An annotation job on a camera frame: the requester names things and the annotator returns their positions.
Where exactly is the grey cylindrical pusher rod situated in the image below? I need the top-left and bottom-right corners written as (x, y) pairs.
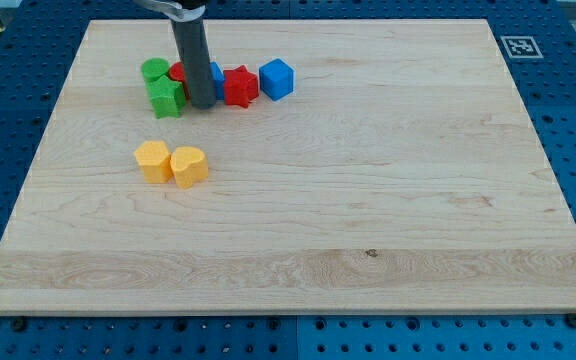
top-left (171, 17), bottom-right (216, 109)

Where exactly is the silver clamp mount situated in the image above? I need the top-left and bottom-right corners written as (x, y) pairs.
top-left (134, 0), bottom-right (206, 22)

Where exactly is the green star block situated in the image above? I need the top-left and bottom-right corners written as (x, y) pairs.
top-left (146, 76), bottom-right (186, 119)

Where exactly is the red star block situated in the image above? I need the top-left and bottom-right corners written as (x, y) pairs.
top-left (223, 65), bottom-right (259, 108)

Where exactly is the red round block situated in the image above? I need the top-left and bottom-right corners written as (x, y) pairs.
top-left (168, 61), bottom-right (190, 100)

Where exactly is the blue block behind rod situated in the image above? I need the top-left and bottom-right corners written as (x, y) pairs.
top-left (210, 62), bottom-right (225, 100)

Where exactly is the green cylinder block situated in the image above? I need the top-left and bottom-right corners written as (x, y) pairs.
top-left (140, 57), bottom-right (169, 83)

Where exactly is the blue cube block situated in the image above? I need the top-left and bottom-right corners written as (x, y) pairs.
top-left (259, 58), bottom-right (294, 101)

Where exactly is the yellow pentagon block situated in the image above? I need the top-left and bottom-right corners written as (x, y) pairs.
top-left (134, 140), bottom-right (173, 184)

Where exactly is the yellow heart block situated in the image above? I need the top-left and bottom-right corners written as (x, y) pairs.
top-left (170, 146), bottom-right (209, 189)

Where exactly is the wooden board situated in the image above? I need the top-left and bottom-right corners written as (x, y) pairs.
top-left (0, 19), bottom-right (576, 316)

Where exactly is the white fiducial marker tag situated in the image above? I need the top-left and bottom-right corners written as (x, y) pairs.
top-left (500, 35), bottom-right (543, 59)

